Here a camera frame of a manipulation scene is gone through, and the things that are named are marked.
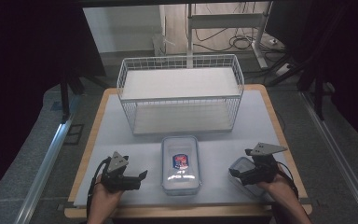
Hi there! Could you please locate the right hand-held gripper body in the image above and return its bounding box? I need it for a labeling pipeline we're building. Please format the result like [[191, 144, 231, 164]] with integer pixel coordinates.
[[245, 142, 288, 185]]

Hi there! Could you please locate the silver metal rail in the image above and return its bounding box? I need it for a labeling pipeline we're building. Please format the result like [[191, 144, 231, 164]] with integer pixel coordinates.
[[300, 91, 358, 224], [14, 119, 73, 224]]

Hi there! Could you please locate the person's left hand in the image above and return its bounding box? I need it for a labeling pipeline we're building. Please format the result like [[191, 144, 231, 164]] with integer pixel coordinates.
[[88, 174, 125, 213]]

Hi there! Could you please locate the person's right hand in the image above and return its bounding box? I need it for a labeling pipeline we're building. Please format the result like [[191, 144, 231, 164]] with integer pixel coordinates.
[[255, 169, 293, 203]]

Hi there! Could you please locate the black floor cable bundle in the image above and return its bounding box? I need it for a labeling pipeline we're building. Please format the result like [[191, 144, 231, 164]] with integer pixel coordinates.
[[193, 27, 288, 63]]

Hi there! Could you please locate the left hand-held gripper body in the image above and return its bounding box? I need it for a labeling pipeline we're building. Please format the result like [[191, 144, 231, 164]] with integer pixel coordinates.
[[101, 151, 142, 192]]

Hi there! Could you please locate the white board panel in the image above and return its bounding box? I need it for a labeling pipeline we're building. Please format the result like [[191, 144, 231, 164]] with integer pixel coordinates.
[[83, 5, 166, 54]]

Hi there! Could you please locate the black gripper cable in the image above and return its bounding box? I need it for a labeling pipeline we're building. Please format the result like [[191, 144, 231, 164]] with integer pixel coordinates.
[[276, 161, 300, 200], [86, 156, 112, 218]]

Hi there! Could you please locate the grey table mat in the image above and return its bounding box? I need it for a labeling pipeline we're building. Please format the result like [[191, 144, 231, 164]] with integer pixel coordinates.
[[73, 90, 293, 208]]

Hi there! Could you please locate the white wire rack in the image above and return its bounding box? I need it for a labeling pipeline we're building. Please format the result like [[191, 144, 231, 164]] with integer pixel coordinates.
[[117, 53, 246, 136]]

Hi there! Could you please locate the white metal stand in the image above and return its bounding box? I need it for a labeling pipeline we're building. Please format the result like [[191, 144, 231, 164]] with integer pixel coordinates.
[[186, 2, 274, 70]]

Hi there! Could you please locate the white power strip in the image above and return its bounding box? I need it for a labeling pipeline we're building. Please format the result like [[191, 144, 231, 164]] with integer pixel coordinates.
[[274, 63, 294, 77]]

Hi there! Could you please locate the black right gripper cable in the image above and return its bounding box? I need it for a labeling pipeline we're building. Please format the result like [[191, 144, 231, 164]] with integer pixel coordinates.
[[276, 161, 300, 200]]

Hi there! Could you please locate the black curtain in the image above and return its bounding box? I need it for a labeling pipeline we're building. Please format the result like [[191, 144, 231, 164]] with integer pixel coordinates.
[[0, 0, 107, 206], [264, 0, 358, 153]]

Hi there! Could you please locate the large clear food container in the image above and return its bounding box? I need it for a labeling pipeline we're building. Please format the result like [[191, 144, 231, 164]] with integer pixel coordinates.
[[160, 135, 201, 197]]

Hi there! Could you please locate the black stand leg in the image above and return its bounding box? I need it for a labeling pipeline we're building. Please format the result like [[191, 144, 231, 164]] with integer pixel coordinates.
[[59, 73, 87, 125], [312, 69, 328, 121]]

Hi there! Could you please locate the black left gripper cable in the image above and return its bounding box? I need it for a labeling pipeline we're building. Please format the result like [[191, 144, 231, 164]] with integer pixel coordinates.
[[86, 156, 112, 218]]

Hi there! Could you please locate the black floor frame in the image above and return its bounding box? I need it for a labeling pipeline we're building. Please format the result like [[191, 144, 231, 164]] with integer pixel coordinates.
[[63, 123, 86, 146]]

